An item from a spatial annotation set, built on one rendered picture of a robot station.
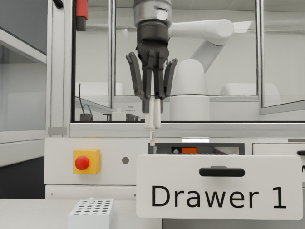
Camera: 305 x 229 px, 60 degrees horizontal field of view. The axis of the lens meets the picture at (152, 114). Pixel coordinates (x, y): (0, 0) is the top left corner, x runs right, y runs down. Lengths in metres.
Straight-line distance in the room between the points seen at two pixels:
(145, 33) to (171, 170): 0.31
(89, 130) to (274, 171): 0.55
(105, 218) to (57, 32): 0.60
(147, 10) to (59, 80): 0.40
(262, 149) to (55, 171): 0.63
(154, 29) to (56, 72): 0.40
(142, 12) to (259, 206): 0.46
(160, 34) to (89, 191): 0.52
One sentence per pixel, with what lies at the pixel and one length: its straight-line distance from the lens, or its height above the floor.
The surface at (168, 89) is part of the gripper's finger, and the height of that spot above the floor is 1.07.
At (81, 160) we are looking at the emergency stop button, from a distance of 0.78.
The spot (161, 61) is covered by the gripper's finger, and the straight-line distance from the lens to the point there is 0.62.
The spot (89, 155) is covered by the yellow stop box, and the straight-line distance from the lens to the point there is 0.80.
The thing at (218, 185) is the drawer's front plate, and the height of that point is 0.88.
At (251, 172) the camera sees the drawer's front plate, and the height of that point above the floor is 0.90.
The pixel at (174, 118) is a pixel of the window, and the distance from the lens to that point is 0.83.
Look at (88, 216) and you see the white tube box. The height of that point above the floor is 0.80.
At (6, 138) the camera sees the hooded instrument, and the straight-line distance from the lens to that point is 1.35.
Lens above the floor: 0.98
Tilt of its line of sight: 2 degrees up
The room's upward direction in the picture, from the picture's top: straight up
